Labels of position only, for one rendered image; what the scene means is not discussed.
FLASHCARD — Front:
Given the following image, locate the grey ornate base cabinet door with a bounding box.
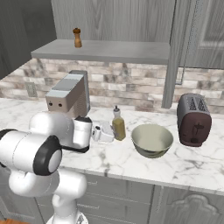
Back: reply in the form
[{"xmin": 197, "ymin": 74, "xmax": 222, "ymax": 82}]
[{"xmin": 149, "ymin": 185, "xmax": 224, "ymax": 224}]

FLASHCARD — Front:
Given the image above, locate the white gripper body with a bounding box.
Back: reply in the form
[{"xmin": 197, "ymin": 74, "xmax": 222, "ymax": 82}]
[{"xmin": 98, "ymin": 121, "xmax": 116, "ymax": 144}]

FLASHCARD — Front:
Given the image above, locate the pale green mixing bowl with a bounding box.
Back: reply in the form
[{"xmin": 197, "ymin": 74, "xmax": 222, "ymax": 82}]
[{"xmin": 130, "ymin": 123, "xmax": 175, "ymax": 159}]

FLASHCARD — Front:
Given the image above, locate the grey base cabinet door handle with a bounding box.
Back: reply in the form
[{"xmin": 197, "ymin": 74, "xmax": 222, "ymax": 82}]
[{"xmin": 157, "ymin": 188, "xmax": 164, "ymax": 214}]

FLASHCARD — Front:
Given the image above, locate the grey and maroon toaster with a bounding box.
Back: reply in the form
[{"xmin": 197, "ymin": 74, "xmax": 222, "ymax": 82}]
[{"xmin": 176, "ymin": 93, "xmax": 214, "ymax": 148}]

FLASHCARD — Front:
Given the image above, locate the olive oil bottle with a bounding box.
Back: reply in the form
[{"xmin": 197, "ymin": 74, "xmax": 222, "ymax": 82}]
[{"xmin": 111, "ymin": 105, "xmax": 127, "ymax": 142}]

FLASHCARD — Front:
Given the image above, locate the brown pepper shaker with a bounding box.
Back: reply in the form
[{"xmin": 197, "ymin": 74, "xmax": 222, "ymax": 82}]
[{"xmin": 73, "ymin": 27, "xmax": 83, "ymax": 49}]

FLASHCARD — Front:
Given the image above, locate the grey cabinet shelf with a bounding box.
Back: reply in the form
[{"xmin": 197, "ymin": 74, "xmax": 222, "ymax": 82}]
[{"xmin": 30, "ymin": 38, "xmax": 171, "ymax": 66}]

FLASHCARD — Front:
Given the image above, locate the grey coffee machine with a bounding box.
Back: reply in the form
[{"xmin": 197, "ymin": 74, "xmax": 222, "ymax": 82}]
[{"xmin": 45, "ymin": 69, "xmax": 91, "ymax": 118}]

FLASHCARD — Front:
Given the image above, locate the grey drawer front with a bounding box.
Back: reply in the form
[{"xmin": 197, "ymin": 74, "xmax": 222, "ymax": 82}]
[
  {"xmin": 76, "ymin": 193, "xmax": 153, "ymax": 224},
  {"xmin": 83, "ymin": 172, "xmax": 156, "ymax": 206}
]

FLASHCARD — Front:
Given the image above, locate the grey panelled cabinet door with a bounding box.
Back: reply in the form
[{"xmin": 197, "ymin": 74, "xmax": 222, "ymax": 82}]
[{"xmin": 183, "ymin": 0, "xmax": 224, "ymax": 70}]

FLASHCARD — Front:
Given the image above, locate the open grey cabinet door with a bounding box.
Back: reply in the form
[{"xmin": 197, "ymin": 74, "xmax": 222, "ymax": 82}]
[
  {"xmin": 0, "ymin": 0, "xmax": 58, "ymax": 81},
  {"xmin": 161, "ymin": 0, "xmax": 194, "ymax": 109}
]

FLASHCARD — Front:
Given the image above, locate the grey wall outlet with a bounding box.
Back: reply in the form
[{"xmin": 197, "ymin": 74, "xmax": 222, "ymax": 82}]
[{"xmin": 24, "ymin": 81, "xmax": 39, "ymax": 99}]

